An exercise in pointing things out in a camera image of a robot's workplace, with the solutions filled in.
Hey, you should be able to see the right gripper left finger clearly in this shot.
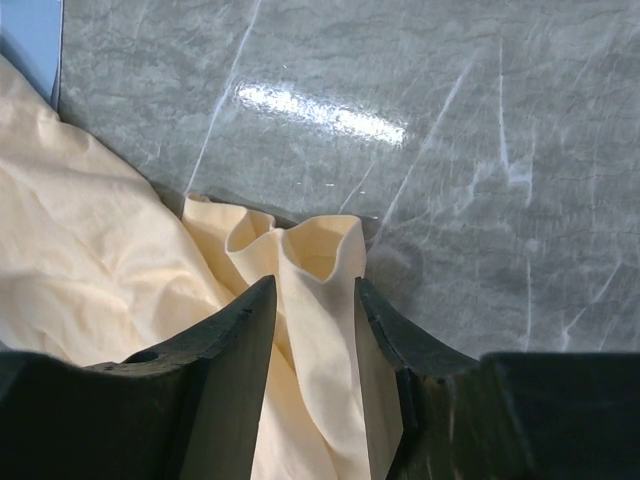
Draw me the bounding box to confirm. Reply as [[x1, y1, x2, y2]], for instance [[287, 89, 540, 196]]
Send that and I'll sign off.
[[86, 275, 277, 479]]

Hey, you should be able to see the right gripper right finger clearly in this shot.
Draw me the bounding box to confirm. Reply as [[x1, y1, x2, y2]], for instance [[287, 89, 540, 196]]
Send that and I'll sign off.
[[354, 278, 477, 479]]

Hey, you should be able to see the cream yellow t shirt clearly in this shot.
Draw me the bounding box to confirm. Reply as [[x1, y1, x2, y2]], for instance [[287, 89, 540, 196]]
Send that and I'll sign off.
[[1, 62, 402, 479]]

